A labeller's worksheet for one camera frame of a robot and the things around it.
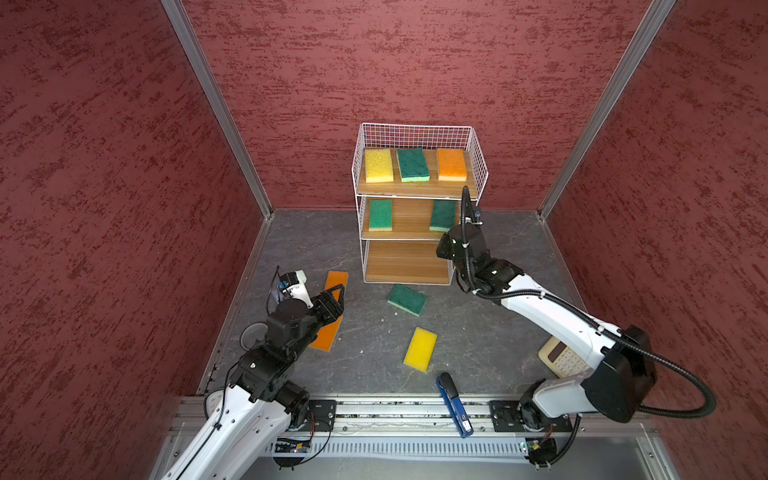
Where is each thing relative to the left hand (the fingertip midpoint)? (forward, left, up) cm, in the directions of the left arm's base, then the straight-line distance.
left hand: (338, 296), depth 73 cm
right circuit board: (-30, -51, -23) cm, 64 cm away
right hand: (+16, -28, +4) cm, 33 cm away
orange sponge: (+18, +6, -20) cm, 28 cm away
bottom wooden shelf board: (+24, -18, -19) cm, 36 cm away
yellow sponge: (-7, -22, -20) cm, 30 cm away
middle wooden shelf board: (+22, -19, +5) cm, 30 cm away
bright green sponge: (+24, -10, +5) cm, 27 cm away
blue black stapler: (-19, -29, -16) cm, 39 cm away
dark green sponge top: (+10, -18, -19) cm, 28 cm away
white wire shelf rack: (+56, -25, +12) cm, 62 cm away
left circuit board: (-30, +11, -23) cm, 39 cm away
